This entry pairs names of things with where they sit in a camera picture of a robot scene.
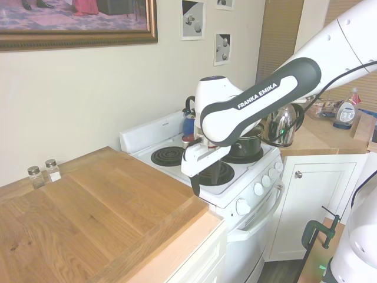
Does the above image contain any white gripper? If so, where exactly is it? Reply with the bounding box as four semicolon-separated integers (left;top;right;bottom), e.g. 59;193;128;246
180;143;232;198

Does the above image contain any dark green cooking pot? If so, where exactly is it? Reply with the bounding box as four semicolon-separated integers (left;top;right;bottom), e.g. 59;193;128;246
229;126;265;158

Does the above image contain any large black coil burner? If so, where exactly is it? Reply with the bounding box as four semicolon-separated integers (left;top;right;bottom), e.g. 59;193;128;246
196;160;236;187
221;147;264;164

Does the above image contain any blue whistling kettle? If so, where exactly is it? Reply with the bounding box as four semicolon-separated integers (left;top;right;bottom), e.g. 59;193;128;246
182;96;198;144

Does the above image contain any white electric stove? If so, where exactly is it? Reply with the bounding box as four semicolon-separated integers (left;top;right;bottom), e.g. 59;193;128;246
119;110;285;283

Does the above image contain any white base cabinet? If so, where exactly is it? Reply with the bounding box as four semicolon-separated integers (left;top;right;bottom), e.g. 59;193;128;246
163;218;229;283

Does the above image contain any stainless electric kettle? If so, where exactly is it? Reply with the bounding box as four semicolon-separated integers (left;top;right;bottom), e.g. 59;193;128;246
263;103;306;147

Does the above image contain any large wooden butcher board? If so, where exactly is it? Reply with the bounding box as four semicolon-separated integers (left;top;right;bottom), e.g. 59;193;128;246
0;146;210;283

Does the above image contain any white corner cabinet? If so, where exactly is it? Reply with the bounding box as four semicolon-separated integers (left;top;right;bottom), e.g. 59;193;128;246
263;152;369;262

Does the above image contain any green metal clamp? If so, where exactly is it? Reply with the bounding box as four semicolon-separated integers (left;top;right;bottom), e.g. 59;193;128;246
302;205;342;250

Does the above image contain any small grey shapes print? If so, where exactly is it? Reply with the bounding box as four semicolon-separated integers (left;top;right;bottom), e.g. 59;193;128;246
213;33;232;67

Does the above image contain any clear plastic snack container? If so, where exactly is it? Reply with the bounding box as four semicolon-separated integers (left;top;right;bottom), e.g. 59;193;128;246
305;98;340;120

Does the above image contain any wooden robot mounting board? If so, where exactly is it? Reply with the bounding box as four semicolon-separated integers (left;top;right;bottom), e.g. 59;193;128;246
297;216;347;283

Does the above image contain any glass salt shaker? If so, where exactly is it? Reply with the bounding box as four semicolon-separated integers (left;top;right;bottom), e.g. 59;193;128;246
44;159;61;182

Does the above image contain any clear dish soap bottle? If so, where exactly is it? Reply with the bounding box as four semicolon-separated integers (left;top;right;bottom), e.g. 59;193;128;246
335;87;363;125

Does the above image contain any large grey shapes print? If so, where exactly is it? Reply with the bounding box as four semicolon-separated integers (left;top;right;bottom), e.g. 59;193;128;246
180;0;206;41

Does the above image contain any light wooden block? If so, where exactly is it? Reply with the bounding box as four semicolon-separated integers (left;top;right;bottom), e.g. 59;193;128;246
353;113;377;141

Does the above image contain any glass pepper shaker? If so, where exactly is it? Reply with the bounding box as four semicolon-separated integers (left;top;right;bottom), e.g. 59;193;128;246
27;166;46;190

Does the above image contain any cropped grey shapes print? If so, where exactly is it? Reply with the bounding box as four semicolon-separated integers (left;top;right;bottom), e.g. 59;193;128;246
214;0;236;12

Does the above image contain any gold framed painting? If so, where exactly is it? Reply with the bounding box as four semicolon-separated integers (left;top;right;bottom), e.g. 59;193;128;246
0;0;159;52

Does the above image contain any white oven door handle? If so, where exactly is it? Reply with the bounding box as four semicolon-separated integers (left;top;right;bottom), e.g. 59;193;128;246
226;180;285;243

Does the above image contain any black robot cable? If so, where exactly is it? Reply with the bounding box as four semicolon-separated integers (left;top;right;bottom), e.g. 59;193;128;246
272;60;377;142

